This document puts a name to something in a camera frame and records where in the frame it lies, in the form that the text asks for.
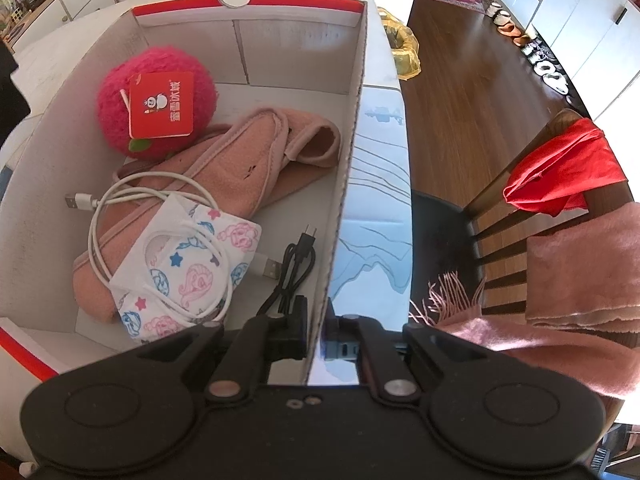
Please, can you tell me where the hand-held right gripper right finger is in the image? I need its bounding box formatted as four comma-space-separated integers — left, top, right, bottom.
322, 298, 507, 404

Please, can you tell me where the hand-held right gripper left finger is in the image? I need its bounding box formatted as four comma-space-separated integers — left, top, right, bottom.
133, 295, 309, 404

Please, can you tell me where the black charging cable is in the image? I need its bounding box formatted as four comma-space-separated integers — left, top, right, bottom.
255, 225, 317, 319

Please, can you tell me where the cartoon printed face mask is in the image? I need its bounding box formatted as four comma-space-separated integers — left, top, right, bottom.
110, 194, 263, 344

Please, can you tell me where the pink fleece slipper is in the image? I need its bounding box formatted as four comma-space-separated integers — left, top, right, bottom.
72, 107, 342, 325

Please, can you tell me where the white USB cable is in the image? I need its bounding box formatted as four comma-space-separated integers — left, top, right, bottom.
64, 175, 282, 326

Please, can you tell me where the white cardboard box red trim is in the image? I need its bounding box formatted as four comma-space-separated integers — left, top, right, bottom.
0, 0, 370, 386

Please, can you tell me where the pink plush ball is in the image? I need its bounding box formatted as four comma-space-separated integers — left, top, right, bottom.
96, 46, 219, 164

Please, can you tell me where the black seat cushion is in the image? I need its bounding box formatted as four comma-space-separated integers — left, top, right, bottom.
410, 191, 486, 331

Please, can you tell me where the pink fringed scarf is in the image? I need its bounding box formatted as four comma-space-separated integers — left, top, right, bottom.
409, 270, 640, 401

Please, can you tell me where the dark wooden chair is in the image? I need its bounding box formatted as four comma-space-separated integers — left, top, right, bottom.
410, 109, 634, 441

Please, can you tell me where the pink folded towel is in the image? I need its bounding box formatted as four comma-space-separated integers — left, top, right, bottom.
526, 202, 640, 334

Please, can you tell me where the red cloth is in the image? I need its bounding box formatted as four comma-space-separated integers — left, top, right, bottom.
502, 117, 627, 219

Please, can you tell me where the row of shoes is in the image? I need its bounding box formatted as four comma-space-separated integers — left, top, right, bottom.
485, 2, 571, 95

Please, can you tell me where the dark cloth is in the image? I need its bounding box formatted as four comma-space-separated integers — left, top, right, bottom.
0, 41, 32, 144

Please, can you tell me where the white wooden cabinet unit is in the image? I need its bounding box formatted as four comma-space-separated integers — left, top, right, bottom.
487, 0, 640, 121

